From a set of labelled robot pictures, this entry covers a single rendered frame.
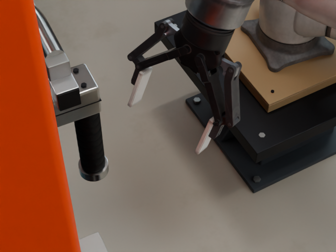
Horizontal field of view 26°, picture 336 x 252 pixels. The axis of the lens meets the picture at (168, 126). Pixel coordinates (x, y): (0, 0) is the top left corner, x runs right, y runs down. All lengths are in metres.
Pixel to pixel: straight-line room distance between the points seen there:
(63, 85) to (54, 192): 0.50
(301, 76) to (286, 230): 0.41
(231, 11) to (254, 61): 0.82
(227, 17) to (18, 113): 0.69
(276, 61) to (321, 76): 0.11
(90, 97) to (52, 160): 0.56
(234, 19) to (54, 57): 0.27
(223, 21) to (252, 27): 0.87
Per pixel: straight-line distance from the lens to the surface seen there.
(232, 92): 1.07
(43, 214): 0.41
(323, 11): 0.97
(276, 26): 1.76
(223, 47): 1.05
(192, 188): 1.97
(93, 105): 0.94
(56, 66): 0.88
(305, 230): 1.93
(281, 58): 1.81
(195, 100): 2.13
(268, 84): 1.77
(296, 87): 1.78
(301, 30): 1.75
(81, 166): 1.08
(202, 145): 1.13
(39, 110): 0.34
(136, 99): 1.18
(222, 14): 1.00
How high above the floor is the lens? 1.63
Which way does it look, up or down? 51 degrees down
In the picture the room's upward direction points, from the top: straight up
